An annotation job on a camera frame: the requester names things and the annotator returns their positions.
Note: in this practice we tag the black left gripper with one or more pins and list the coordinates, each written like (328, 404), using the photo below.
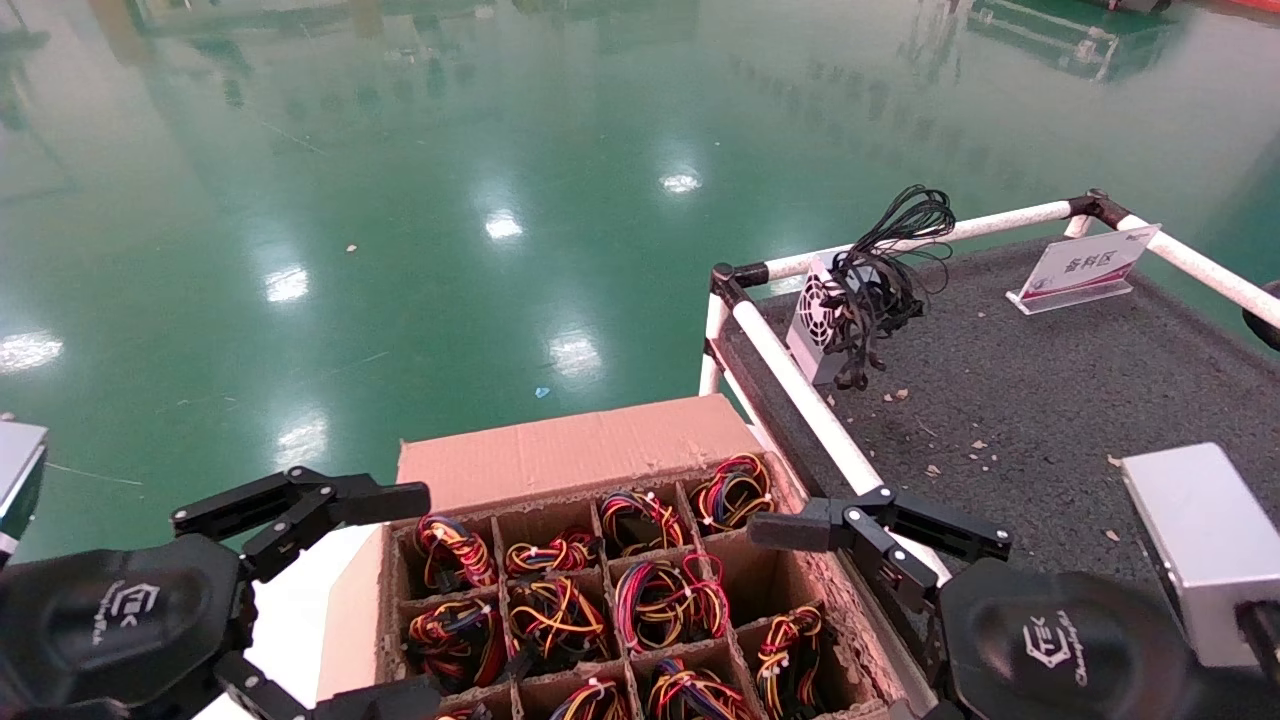
(110, 620)

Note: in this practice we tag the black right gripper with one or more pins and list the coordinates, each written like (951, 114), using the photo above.
(1060, 640)

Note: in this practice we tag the brown cardboard box with dividers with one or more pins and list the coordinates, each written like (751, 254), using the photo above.
(570, 445)

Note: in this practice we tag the clear acrylic sign holder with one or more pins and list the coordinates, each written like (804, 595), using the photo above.
(1085, 265)

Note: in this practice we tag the black rounded object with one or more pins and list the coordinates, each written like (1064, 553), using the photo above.
(1265, 318)

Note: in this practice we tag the white pipe cart frame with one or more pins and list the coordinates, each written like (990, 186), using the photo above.
(790, 370)

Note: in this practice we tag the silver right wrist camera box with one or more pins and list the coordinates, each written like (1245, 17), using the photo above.
(1200, 540)

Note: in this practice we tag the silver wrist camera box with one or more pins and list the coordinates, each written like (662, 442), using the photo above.
(18, 480)
(1200, 540)

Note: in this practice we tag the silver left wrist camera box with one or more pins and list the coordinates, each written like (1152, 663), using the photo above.
(18, 480)

